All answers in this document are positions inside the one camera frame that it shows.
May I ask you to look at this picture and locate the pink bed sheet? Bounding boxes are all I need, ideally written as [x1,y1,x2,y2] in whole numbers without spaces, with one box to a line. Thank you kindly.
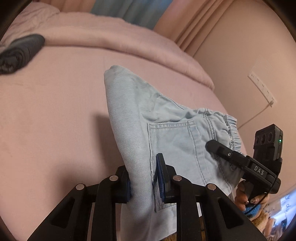
[1,46,225,240]

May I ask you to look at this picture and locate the folded dark grey garment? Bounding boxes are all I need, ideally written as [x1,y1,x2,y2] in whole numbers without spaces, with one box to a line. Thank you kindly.
[1,34,45,75]

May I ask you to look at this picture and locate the white power strip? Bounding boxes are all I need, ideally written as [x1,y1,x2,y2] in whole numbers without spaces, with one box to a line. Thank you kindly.
[247,71,277,107]

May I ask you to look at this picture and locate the white cable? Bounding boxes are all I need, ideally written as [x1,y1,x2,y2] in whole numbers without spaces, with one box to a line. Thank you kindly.
[237,102,273,130]

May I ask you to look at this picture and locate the blue curtain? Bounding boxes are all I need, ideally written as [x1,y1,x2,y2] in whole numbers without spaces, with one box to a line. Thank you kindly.
[91,0,172,30]

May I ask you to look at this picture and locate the light blue denim pants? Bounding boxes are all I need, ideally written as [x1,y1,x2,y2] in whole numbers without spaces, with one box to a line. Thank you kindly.
[104,65,242,240]

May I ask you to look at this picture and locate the pink curtain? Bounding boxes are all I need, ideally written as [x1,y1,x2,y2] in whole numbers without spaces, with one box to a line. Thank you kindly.
[45,0,233,56]

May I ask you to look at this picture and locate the person's hand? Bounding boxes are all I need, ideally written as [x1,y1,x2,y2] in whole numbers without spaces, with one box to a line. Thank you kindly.
[234,181,270,212]

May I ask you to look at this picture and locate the black camera box green light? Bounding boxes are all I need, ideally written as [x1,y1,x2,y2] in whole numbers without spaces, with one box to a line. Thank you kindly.
[253,124,283,162]

